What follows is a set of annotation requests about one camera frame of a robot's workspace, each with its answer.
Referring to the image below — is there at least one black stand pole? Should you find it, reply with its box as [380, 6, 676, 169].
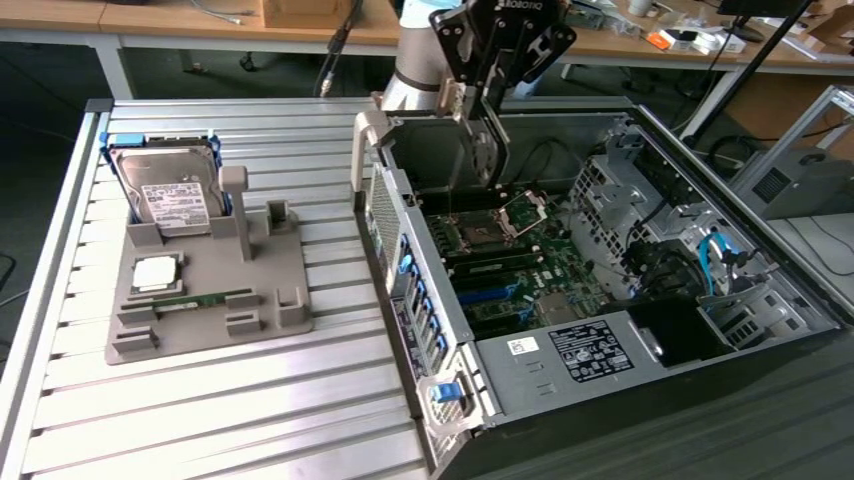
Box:
[679, 0, 816, 146]

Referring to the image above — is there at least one silver cpu chip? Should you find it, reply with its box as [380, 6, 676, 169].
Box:
[130, 257, 181, 296]

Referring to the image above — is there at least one grey parts rack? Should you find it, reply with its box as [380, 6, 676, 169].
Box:
[104, 164, 316, 366]

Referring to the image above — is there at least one blue expansion slot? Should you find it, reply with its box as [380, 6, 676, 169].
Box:
[459, 287, 519, 304]

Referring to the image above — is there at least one folded brown cardboard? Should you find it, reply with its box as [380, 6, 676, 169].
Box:
[803, 2, 854, 56]

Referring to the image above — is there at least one open pc case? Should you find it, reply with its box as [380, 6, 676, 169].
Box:
[349, 97, 854, 480]

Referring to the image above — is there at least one cpu socket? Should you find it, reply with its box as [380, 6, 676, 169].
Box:
[452, 212, 519, 249]

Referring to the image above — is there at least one silver hard disk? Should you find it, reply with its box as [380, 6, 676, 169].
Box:
[109, 144, 225, 239]

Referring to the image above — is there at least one metal socket cover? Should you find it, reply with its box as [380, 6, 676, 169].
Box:
[499, 189, 555, 236]

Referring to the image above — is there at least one grey metal cabinet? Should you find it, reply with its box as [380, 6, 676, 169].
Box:
[730, 147, 854, 221]

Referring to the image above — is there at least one grey power supply unit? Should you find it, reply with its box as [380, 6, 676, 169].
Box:
[469, 309, 659, 419]

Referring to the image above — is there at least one blue disk wire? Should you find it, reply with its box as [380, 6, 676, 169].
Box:
[695, 225, 740, 297]

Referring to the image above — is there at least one grey loose cable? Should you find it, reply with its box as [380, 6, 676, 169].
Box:
[189, 0, 258, 24]

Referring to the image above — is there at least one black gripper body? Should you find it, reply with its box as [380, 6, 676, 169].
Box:
[465, 0, 568, 31]

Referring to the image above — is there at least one black hanging cable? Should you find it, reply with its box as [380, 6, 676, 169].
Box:
[317, 0, 367, 99]

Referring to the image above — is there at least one aluminium profile frame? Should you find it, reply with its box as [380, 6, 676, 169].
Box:
[766, 84, 854, 166]

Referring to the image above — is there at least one small white box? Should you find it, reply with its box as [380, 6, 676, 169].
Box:
[692, 30, 747, 55]

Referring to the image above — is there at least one black monitor stand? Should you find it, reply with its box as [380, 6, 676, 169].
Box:
[716, 0, 768, 42]

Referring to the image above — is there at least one green motherboard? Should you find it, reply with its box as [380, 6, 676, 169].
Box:
[423, 184, 612, 336]

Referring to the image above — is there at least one blue disk carrier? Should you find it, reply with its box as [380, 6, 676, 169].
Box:
[97, 130, 232, 226]

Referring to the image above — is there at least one silver chipset heat sink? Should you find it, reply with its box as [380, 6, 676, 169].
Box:
[536, 294, 579, 324]

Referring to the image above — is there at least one wooden office desk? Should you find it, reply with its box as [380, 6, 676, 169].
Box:
[556, 0, 854, 126]
[0, 0, 401, 101]

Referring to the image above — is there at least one brown cardboard box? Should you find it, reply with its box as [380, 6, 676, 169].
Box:
[262, 0, 352, 29]

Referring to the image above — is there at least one black ram stick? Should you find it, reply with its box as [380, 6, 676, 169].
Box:
[445, 252, 541, 275]

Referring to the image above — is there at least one green ram stick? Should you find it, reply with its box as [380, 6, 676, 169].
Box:
[150, 292, 232, 311]

